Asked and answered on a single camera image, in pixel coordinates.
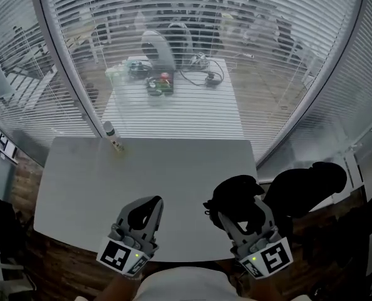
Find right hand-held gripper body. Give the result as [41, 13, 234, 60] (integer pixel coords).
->
[228, 226, 295, 281]

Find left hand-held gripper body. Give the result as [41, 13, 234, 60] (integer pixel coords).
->
[96, 221, 160, 277]

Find person's left forearm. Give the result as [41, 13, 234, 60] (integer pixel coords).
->
[102, 272, 143, 301]

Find person's right forearm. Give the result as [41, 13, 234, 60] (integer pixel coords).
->
[244, 273, 284, 301]

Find white table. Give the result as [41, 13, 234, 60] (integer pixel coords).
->
[33, 136, 259, 263]

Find person's white shirt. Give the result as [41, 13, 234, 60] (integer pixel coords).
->
[138, 266, 237, 301]

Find white bottle with green label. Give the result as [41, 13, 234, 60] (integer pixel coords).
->
[102, 120, 126, 154]

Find white desk behind glass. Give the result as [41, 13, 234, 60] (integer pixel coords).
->
[101, 56, 245, 140]

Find white window blinds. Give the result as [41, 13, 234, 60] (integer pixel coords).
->
[257, 0, 372, 183]
[37, 0, 367, 166]
[0, 0, 96, 166]

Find black tray with small items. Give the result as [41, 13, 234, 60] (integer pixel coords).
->
[145, 69, 176, 97]

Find grey office chair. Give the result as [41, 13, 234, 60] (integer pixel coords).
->
[140, 29, 177, 71]

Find black cable bundle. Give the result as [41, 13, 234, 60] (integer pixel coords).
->
[178, 52, 225, 88]

